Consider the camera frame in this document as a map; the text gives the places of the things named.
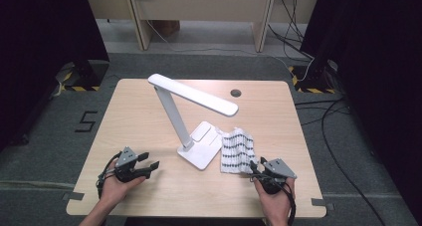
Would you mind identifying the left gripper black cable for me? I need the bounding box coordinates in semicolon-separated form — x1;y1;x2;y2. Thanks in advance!
96;150;122;199

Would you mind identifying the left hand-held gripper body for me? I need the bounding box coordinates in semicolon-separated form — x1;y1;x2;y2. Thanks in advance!
113;146;142;184

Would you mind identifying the white cloth with black pattern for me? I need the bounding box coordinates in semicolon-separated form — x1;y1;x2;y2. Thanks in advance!
215;126;260;174

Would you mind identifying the white desk lamp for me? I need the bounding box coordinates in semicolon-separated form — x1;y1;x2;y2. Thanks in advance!
147;73;240;171

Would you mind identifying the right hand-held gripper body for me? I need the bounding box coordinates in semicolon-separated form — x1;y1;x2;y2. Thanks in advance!
257;157;298;196

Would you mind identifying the black power cable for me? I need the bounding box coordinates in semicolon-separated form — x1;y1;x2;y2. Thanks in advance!
268;0;315;61
280;0;306;45

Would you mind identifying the person's left hand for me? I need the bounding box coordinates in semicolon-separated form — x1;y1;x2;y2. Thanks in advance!
100;160;147;205

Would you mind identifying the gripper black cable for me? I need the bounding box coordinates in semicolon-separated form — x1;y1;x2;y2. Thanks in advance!
248;172;297;226
96;150;122;199

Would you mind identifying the long black floor cable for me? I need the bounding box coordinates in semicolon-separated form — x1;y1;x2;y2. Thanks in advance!
295;98;387;226

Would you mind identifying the person's right hand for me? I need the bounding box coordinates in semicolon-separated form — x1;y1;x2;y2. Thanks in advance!
254;178;297;220

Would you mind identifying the black stand base striped tape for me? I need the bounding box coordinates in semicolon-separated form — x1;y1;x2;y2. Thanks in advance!
288;61;337;95
54;60;110;93

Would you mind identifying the beige wooden desk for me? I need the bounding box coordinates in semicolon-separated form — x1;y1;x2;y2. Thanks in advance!
83;0;322;53

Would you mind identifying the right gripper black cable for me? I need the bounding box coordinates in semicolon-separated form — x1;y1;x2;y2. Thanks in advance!
248;172;297;226

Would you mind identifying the grey tape piece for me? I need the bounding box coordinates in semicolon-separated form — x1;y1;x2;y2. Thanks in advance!
311;197;335;211
62;191;86;201

